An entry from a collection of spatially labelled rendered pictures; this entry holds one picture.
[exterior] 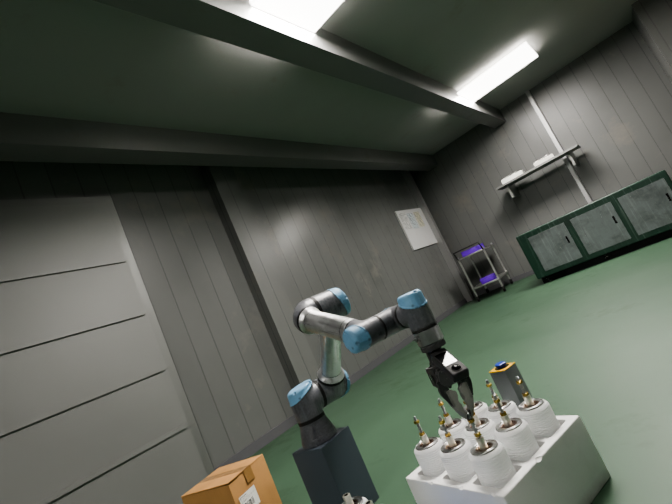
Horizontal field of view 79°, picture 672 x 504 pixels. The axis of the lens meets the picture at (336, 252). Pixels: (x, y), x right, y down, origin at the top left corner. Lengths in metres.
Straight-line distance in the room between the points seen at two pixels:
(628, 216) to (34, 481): 5.79
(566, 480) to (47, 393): 2.80
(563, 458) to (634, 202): 4.57
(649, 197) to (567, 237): 0.90
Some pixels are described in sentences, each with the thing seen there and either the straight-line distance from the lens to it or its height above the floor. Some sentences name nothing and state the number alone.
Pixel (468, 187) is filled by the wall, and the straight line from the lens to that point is 7.81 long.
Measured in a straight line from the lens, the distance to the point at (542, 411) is 1.37.
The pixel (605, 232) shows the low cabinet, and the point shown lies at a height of 0.32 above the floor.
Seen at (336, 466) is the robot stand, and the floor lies 0.21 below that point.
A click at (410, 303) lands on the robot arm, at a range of 1.14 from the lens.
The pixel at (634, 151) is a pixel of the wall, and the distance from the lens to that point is 7.40.
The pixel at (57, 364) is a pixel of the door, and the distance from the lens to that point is 3.24.
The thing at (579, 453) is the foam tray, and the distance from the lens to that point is 1.41.
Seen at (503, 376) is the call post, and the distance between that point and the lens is 1.60.
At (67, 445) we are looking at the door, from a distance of 3.19.
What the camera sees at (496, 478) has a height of 0.19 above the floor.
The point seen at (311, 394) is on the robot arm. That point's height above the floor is 0.48.
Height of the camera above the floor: 0.72
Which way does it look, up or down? 8 degrees up
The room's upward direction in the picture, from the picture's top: 25 degrees counter-clockwise
